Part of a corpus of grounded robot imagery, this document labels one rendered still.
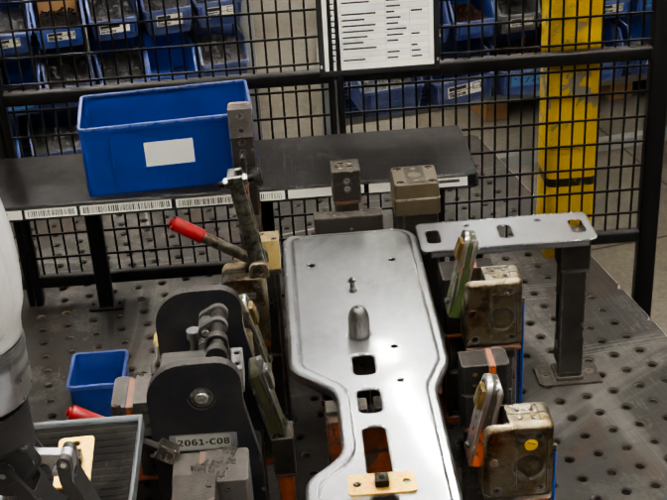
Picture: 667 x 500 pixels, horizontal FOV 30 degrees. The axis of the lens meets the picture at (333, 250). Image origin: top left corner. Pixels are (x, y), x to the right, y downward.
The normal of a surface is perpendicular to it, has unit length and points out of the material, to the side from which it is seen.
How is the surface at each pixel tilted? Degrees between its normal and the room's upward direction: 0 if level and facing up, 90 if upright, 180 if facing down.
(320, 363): 0
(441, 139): 0
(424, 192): 88
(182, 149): 90
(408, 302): 0
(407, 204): 89
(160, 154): 90
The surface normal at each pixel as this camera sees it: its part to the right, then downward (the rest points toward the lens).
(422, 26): 0.06, 0.48
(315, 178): -0.05, -0.87
